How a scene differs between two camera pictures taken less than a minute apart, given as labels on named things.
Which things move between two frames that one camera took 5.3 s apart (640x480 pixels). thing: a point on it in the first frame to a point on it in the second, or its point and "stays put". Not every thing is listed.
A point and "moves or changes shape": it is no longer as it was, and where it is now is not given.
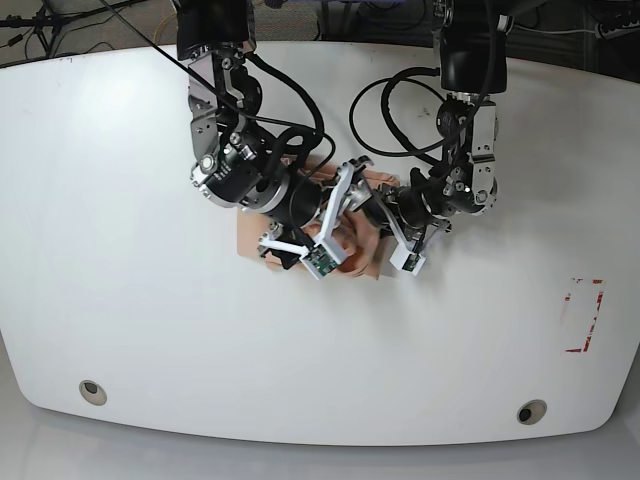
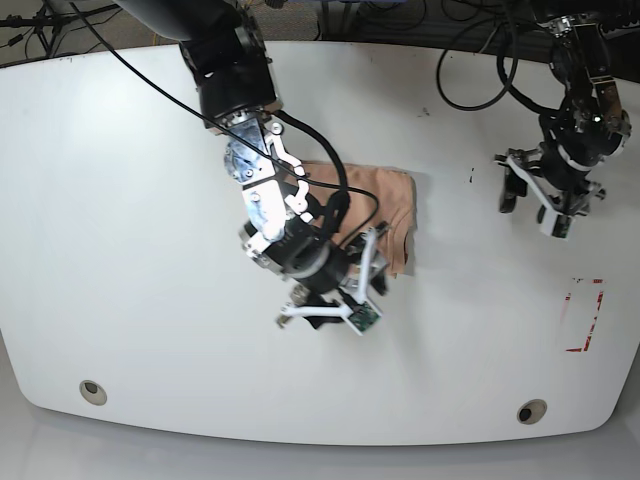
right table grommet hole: (531, 411) stays put
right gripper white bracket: (404, 246) to (552, 210)
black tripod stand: (47, 26) stays put
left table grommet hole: (93, 392) stays put
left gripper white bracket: (281, 249) to (362, 296)
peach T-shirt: (369, 250) moves or changes shape
